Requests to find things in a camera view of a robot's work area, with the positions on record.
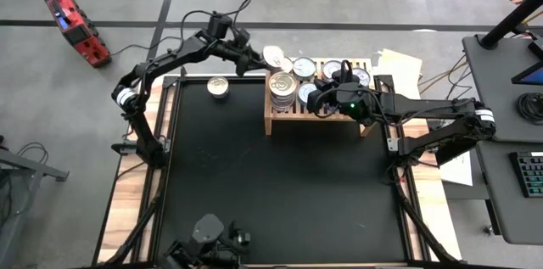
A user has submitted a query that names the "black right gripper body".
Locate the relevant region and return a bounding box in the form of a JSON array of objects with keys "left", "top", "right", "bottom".
[{"left": 333, "top": 82, "right": 378, "bottom": 126}]

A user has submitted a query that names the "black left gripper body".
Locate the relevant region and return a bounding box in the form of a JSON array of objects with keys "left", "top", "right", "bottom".
[{"left": 211, "top": 37, "right": 245, "bottom": 64}]

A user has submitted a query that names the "blue teal tuna can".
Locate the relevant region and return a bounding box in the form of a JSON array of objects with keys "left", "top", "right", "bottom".
[
  {"left": 354, "top": 67, "right": 373, "bottom": 87},
  {"left": 296, "top": 81, "right": 319, "bottom": 108}
]

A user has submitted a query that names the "red white label can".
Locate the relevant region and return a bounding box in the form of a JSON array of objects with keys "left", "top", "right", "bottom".
[{"left": 321, "top": 59, "right": 343, "bottom": 81}]

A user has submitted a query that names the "gold lid tin can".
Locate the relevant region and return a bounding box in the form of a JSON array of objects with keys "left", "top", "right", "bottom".
[
  {"left": 261, "top": 45, "right": 286, "bottom": 70},
  {"left": 271, "top": 95, "right": 297, "bottom": 107}
]

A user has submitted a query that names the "green label can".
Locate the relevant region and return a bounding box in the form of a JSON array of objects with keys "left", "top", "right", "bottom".
[{"left": 292, "top": 56, "right": 318, "bottom": 81}]

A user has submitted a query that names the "wooden slatted shelf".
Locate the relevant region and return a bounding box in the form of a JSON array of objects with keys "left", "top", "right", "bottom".
[{"left": 263, "top": 56, "right": 381, "bottom": 137}]

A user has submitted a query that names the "yellow paper folder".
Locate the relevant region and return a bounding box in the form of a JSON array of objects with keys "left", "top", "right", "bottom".
[{"left": 376, "top": 48, "right": 424, "bottom": 96}]

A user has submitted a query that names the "white paper sheet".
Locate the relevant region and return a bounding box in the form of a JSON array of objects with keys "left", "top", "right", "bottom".
[{"left": 439, "top": 149, "right": 474, "bottom": 188}]

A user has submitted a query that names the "grey desk with monitor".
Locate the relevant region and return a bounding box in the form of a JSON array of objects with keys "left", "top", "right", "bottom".
[{"left": 461, "top": 35, "right": 543, "bottom": 143}]

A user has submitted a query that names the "red black power station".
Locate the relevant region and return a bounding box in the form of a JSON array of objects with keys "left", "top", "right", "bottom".
[{"left": 42, "top": 0, "right": 113, "bottom": 69}]

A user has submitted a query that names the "black grey mechanical device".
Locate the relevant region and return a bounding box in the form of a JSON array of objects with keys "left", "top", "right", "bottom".
[{"left": 160, "top": 213, "right": 252, "bottom": 269}]

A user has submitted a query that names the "black monitor stand pole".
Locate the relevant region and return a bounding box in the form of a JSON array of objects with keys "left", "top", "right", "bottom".
[{"left": 479, "top": 0, "right": 543, "bottom": 49}]

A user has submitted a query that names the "black computer monitor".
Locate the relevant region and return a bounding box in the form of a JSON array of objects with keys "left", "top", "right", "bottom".
[{"left": 511, "top": 39, "right": 543, "bottom": 87}]

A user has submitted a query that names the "grey desk with keyboard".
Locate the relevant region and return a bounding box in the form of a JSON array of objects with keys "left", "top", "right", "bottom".
[{"left": 474, "top": 139, "right": 543, "bottom": 245}]

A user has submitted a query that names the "black keyboard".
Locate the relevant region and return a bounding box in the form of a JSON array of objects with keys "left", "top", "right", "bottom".
[{"left": 510, "top": 149, "right": 543, "bottom": 199}]

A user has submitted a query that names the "grey metal stand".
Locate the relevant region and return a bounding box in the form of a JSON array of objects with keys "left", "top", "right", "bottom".
[{"left": 0, "top": 132, "right": 71, "bottom": 269}]

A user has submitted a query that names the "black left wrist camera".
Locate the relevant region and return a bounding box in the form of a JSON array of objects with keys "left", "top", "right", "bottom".
[{"left": 206, "top": 12, "right": 233, "bottom": 41}]

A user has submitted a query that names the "black floor cable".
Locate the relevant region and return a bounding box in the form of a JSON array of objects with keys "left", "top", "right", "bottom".
[{"left": 109, "top": 35, "right": 183, "bottom": 58}]

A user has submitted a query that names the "black aluminium table frame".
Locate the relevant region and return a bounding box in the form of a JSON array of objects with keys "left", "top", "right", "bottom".
[{"left": 91, "top": 64, "right": 463, "bottom": 269}]

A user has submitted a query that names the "coiled black cable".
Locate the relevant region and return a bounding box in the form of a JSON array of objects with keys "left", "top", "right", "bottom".
[{"left": 515, "top": 92, "right": 543, "bottom": 126}]

